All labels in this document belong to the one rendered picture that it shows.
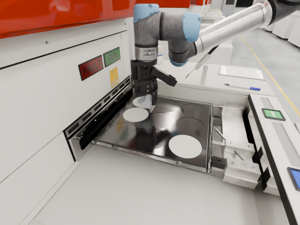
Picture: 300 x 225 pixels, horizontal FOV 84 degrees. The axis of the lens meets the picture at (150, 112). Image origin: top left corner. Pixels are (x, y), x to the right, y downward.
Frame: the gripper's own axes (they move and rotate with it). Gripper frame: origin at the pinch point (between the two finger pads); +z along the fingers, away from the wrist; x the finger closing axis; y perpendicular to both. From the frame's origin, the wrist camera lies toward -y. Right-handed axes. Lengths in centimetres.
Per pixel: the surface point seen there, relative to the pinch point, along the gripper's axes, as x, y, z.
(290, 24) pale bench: -494, -704, 35
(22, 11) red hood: 19.1, 27.2, -34.4
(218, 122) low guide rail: 6.9, -27.8, 7.4
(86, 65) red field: 1.9, 21.1, -20.0
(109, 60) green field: -8.7, 13.9, -18.3
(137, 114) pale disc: 0.4, 6.1, 1.2
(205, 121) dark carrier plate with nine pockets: 11.6, -17.4, 1.3
